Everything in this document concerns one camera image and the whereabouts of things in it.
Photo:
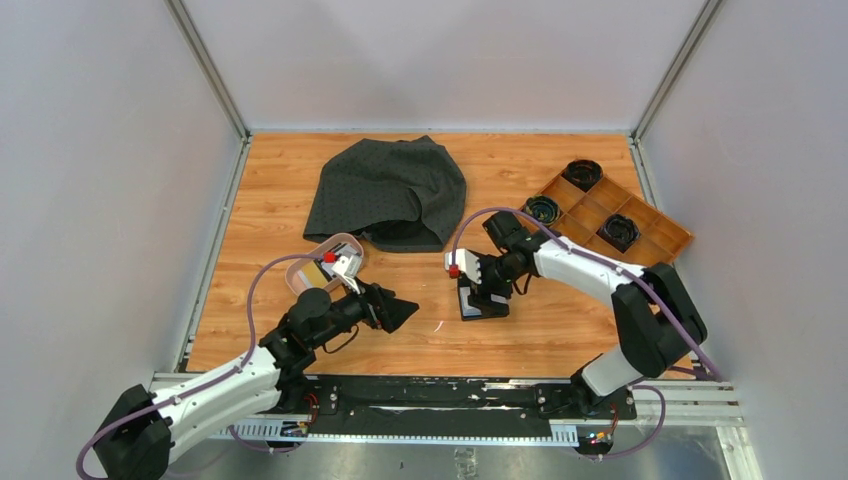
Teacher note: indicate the pink oval tray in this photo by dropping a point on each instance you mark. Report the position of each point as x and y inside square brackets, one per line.
[352, 246]

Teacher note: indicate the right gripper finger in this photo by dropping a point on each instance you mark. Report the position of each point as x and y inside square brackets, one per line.
[465, 291]
[492, 306]

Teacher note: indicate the black leather card holder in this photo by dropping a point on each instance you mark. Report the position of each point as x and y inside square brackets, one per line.
[465, 310]

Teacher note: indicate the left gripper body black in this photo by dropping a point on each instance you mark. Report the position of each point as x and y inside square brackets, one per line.
[364, 310]

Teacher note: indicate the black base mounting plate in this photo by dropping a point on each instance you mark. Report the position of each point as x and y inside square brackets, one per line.
[443, 407]

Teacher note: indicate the aluminium frame rail front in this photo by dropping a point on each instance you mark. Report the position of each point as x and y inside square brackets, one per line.
[665, 403]

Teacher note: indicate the black round part top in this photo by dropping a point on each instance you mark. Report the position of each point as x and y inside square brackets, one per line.
[583, 173]

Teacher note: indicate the yellow credit card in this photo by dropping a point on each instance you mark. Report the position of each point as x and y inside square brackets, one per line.
[311, 275]

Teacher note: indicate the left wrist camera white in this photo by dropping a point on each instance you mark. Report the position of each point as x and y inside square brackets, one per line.
[345, 268]

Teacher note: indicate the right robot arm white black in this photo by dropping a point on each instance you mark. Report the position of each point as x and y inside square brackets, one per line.
[657, 323]

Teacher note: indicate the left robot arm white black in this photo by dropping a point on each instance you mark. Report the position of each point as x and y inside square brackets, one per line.
[146, 431]

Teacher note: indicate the dark grey dotted cloth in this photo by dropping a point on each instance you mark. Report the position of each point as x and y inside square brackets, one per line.
[404, 196]

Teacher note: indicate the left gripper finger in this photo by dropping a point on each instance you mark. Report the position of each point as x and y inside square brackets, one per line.
[381, 292]
[394, 313]

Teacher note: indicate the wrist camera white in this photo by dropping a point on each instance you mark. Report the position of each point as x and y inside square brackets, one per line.
[345, 268]
[463, 262]

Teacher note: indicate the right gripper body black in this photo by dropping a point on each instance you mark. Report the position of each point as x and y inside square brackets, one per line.
[497, 268]

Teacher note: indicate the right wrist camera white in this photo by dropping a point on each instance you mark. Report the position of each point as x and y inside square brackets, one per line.
[463, 262]

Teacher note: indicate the orange compartment tray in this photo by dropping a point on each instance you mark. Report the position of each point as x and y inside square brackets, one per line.
[598, 213]

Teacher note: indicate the white black credit card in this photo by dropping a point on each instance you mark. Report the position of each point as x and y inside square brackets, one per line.
[332, 254]

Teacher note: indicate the black round part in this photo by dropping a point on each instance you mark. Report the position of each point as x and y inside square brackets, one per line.
[543, 209]
[583, 173]
[619, 231]

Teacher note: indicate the black round part left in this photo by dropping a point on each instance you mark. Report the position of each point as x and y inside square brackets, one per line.
[543, 209]

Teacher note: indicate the black round part right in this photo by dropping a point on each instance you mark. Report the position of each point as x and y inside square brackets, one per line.
[619, 231]

